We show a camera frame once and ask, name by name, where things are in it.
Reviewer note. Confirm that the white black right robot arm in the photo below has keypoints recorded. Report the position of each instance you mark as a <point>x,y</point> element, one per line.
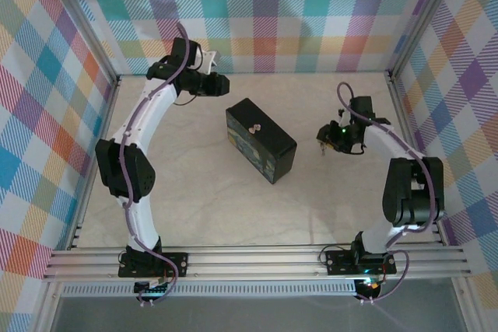
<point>412,192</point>

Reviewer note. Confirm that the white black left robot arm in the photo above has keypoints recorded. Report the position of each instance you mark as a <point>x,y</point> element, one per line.
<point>144,130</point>

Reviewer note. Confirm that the starry night painting tin box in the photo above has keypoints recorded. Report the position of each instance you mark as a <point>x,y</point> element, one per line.
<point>268,145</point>

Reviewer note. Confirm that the small circuit board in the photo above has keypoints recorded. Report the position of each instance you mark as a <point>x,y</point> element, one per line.
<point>371,287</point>
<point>153,289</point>

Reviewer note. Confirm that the aluminium side rail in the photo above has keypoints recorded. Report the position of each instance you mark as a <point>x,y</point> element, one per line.
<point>402,114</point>
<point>87,192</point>

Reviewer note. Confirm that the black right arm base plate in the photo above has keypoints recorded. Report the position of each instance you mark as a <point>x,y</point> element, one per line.
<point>338,262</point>

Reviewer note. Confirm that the aluminium frame post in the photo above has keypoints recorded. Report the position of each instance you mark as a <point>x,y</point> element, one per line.
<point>424,21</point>
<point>83,25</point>

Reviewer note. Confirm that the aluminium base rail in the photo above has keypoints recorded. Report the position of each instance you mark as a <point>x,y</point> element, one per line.
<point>253,262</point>

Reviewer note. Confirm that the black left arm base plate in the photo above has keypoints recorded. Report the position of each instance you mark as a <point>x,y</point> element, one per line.
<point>175,264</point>

